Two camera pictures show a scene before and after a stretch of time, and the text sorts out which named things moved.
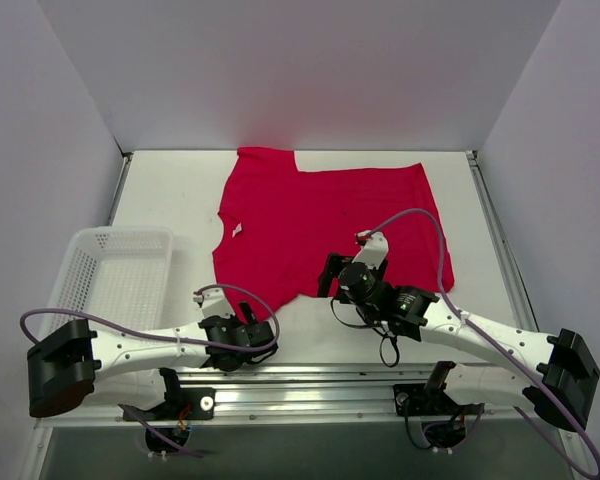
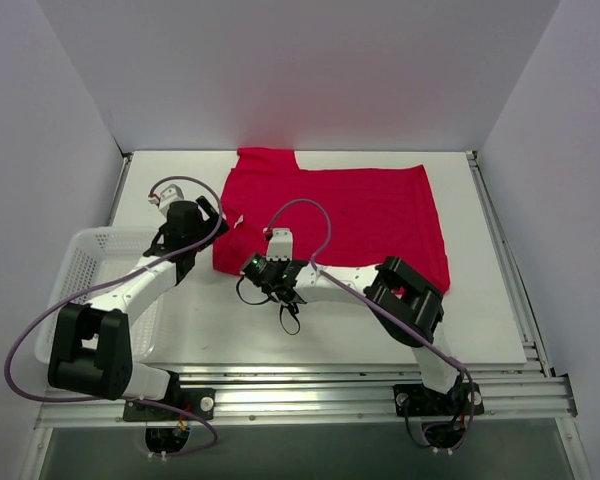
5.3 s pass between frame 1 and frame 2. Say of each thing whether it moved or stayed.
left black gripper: moved
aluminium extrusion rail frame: stayed
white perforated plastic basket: stayed
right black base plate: stayed
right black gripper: moved
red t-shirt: stayed
